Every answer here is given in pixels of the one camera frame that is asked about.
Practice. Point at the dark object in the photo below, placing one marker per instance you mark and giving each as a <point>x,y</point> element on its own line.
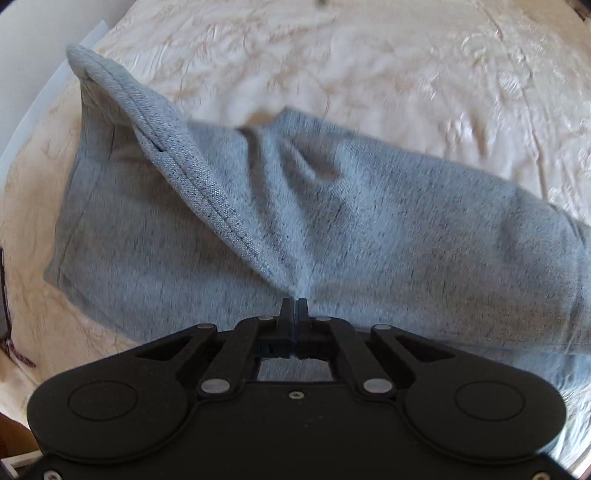
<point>3,300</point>

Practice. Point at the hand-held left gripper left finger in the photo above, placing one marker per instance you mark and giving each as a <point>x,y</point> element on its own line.
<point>286,318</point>

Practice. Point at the cream floral bedspread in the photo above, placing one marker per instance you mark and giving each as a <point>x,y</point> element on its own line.
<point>415,69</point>

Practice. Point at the grey speckled pants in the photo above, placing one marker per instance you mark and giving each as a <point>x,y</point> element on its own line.
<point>369,230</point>

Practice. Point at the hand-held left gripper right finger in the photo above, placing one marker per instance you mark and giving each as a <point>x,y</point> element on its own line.
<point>302,318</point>

